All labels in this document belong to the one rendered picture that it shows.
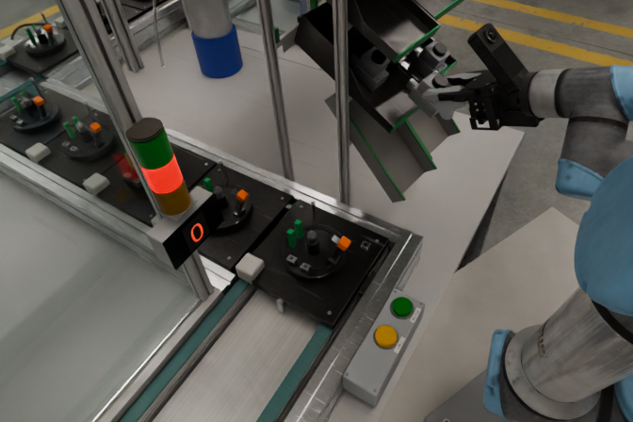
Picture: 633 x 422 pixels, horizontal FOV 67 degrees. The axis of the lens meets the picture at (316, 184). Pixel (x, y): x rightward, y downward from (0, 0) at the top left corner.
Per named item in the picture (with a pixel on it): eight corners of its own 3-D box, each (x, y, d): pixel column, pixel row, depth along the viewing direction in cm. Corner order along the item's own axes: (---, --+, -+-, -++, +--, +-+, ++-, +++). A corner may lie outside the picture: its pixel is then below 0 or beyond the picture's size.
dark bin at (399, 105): (426, 103, 101) (443, 81, 95) (389, 134, 95) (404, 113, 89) (334, 17, 105) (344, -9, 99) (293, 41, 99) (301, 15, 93)
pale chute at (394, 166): (424, 171, 115) (437, 168, 111) (392, 202, 109) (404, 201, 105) (361, 73, 110) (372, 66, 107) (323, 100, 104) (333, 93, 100)
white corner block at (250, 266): (267, 270, 102) (264, 260, 100) (253, 286, 100) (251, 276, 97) (250, 261, 104) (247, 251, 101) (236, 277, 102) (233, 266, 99)
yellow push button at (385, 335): (399, 335, 90) (400, 331, 89) (390, 353, 88) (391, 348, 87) (381, 326, 92) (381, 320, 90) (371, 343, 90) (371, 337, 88)
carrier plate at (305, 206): (389, 243, 105) (389, 237, 104) (332, 331, 92) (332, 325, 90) (300, 203, 115) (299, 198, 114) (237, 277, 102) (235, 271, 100)
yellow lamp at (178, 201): (198, 199, 76) (189, 177, 72) (175, 219, 73) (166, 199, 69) (175, 187, 78) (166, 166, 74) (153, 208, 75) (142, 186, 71)
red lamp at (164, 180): (189, 177, 72) (181, 154, 69) (166, 198, 69) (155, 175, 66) (166, 166, 74) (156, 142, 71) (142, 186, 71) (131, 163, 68)
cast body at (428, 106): (443, 108, 95) (460, 87, 89) (430, 119, 93) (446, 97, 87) (413, 80, 97) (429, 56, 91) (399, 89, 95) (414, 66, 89)
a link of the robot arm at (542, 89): (550, 81, 69) (576, 58, 73) (520, 82, 73) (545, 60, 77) (558, 126, 72) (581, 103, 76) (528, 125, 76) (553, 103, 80)
